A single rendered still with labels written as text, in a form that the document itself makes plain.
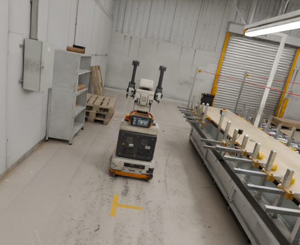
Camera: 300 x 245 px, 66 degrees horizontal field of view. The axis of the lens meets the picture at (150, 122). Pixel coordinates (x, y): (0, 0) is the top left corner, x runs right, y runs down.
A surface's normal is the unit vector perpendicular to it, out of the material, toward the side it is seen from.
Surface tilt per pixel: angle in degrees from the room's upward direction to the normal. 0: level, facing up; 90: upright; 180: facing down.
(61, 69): 90
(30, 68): 90
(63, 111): 90
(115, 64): 90
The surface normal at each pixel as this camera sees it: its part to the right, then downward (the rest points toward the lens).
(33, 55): 0.04, 0.28
